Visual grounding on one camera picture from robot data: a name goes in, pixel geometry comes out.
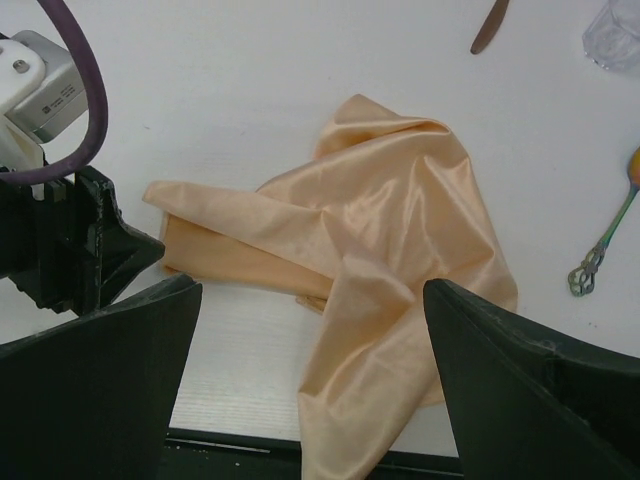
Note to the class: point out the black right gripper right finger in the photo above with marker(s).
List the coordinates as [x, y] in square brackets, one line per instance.
[529, 402]

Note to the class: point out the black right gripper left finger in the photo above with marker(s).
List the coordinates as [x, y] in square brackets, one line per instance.
[93, 398]

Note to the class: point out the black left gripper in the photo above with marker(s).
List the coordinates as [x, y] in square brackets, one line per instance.
[71, 250]

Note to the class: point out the peach satin cloth napkin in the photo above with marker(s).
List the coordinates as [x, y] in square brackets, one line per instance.
[387, 203]

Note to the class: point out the iridescent gold spoon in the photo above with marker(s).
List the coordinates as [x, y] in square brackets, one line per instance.
[582, 280]

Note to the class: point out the clear drinking glass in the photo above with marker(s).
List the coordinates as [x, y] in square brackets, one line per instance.
[611, 41]

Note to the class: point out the copper table knife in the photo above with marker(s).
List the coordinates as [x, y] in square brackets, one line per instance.
[490, 27]

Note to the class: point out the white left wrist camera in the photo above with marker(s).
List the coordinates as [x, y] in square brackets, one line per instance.
[42, 94]

